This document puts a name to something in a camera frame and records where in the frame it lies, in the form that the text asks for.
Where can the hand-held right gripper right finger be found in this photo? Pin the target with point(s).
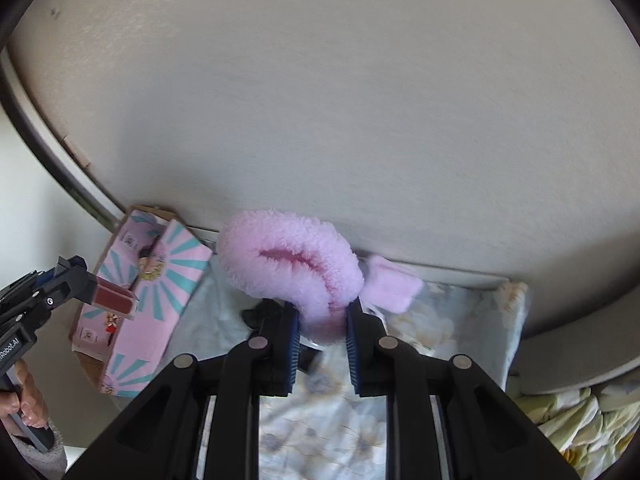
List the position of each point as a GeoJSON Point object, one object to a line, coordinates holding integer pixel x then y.
{"type": "Point", "coordinates": [354, 352]}

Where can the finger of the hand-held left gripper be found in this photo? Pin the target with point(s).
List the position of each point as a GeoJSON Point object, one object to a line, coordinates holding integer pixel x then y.
{"type": "Point", "coordinates": [75, 282]}
{"type": "Point", "coordinates": [70, 261]}

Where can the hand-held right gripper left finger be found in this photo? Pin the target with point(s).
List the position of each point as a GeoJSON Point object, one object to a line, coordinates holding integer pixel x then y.
{"type": "Point", "coordinates": [290, 347]}

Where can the maroon small box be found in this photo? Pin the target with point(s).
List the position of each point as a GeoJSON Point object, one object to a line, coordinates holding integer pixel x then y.
{"type": "Point", "coordinates": [112, 297]}

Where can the pink printed cardboard box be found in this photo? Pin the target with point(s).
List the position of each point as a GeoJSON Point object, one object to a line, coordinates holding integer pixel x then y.
{"type": "Point", "coordinates": [165, 280]}

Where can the person's left forearm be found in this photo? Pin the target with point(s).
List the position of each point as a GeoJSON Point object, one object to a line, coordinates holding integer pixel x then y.
{"type": "Point", "coordinates": [47, 460]}

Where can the person's left hand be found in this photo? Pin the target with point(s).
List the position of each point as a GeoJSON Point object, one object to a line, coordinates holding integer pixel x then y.
{"type": "Point", "coordinates": [32, 405]}

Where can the pale blue floral bedsheet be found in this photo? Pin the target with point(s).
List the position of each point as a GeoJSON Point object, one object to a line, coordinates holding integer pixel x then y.
{"type": "Point", "coordinates": [320, 435]}

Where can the yellow green floral quilt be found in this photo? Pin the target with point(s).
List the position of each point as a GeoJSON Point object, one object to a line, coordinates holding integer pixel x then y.
{"type": "Point", "coordinates": [575, 425]}

